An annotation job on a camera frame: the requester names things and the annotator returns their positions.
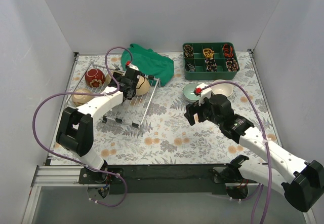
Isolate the pale green bowl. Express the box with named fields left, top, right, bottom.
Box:
left=183, top=83, right=199, bottom=102

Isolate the white bowl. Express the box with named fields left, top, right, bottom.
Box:
left=211, top=80, right=233, bottom=97

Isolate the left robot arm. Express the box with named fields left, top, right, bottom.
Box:
left=56, top=65, right=141, bottom=183

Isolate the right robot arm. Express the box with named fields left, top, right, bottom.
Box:
left=184, top=94, right=323, bottom=212

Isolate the tan bowl with logo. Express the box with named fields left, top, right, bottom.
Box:
left=136, top=76, right=150, bottom=96

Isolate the beige flower bowl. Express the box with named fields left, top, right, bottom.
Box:
left=105, top=74, right=113, bottom=85

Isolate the red floral bowl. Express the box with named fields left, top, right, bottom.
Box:
left=85, top=68, right=105, bottom=88

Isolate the green cloth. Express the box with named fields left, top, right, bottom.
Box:
left=128, top=44, right=174, bottom=86

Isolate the grey black folded sock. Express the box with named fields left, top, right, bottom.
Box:
left=185, top=62, right=195, bottom=72

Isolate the black pink floral rolled sock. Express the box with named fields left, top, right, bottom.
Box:
left=205, top=58, right=217, bottom=72

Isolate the green compartment organizer box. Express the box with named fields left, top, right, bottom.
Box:
left=182, top=42, right=240, bottom=81

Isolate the beige bowl front left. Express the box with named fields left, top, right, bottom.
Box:
left=71, top=88, right=94, bottom=107

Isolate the yellow rolled sock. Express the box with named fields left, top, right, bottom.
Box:
left=202, top=48, right=214, bottom=58

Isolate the leopard print rolled sock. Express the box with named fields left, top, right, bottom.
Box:
left=183, top=44, right=194, bottom=58

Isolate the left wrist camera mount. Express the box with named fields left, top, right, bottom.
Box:
left=126, top=60, right=141, bottom=75

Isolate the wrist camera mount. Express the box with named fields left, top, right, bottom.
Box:
left=193, top=83, right=212, bottom=106
left=126, top=60, right=141, bottom=75

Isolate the silver wire dish rack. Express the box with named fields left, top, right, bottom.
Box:
left=72, top=62, right=160, bottom=128

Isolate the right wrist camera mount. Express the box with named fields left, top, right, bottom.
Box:
left=193, top=83, right=212, bottom=106

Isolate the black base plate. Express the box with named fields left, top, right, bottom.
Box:
left=78, top=165, right=244, bottom=196

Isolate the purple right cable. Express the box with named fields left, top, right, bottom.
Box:
left=206, top=81, right=273, bottom=224

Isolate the aluminium frame rail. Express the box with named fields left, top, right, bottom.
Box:
left=21, top=165, right=84, bottom=224

